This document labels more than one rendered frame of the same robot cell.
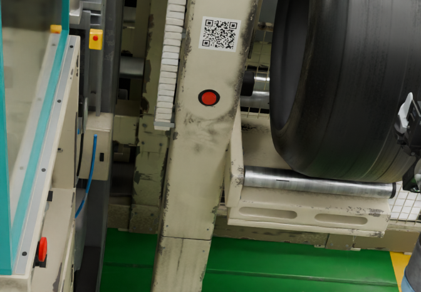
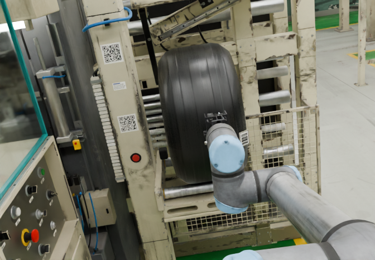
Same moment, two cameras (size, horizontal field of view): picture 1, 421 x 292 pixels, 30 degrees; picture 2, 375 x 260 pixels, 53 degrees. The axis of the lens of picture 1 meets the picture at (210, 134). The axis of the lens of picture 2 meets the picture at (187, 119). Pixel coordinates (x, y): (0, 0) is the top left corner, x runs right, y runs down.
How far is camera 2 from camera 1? 0.52 m
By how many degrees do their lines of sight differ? 20
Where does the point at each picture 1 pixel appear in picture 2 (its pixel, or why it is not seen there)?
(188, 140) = (134, 183)
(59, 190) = (70, 221)
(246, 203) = (169, 207)
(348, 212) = not seen: hidden behind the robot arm
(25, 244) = not seen: outside the picture
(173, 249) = (151, 249)
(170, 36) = (106, 131)
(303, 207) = (198, 201)
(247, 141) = (175, 183)
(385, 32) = (191, 91)
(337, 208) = not seen: hidden behind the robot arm
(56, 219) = (66, 234)
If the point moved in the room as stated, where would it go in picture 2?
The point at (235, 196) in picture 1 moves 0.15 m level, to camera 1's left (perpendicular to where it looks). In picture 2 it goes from (160, 203) to (125, 206)
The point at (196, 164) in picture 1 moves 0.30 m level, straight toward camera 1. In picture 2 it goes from (143, 196) to (130, 242)
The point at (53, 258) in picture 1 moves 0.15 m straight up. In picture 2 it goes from (61, 251) to (49, 217)
